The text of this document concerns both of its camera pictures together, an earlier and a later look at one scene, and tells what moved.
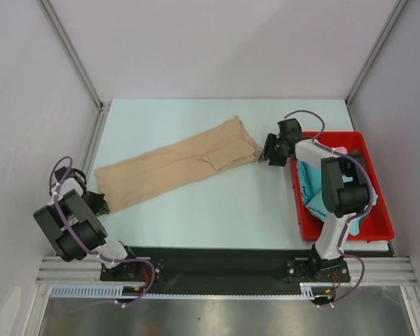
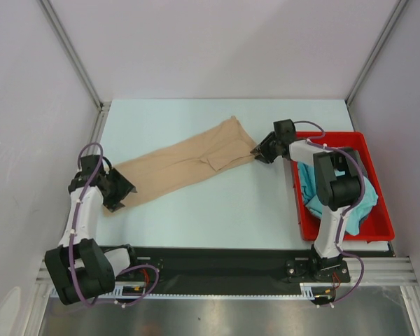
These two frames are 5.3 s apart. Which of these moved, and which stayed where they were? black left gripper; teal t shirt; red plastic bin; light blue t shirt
Moved: black left gripper
Stayed: teal t shirt; light blue t shirt; red plastic bin
